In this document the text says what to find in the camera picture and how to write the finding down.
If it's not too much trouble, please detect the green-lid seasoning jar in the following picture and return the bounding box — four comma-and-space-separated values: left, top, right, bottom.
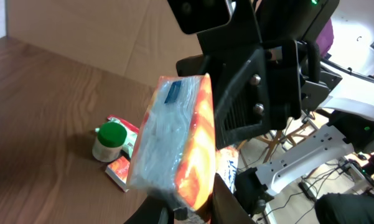
92, 122, 127, 162

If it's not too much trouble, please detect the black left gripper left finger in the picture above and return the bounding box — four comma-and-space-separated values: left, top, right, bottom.
124, 196, 174, 224

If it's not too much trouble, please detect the mint green wipes pack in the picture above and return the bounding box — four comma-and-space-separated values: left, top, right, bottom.
95, 128, 138, 157

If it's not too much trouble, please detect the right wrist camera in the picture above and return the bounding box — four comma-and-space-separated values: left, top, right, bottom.
167, 0, 236, 35

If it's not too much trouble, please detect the orange tissue pack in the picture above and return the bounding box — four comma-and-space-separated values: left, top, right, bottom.
128, 74, 216, 211
105, 156, 130, 192

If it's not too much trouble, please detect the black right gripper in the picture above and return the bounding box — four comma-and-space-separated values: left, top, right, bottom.
175, 39, 343, 150

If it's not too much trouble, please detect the red coffee stick sachet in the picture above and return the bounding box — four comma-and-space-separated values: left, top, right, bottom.
106, 114, 139, 134

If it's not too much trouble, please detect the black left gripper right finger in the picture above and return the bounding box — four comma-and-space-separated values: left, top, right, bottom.
210, 174, 256, 224

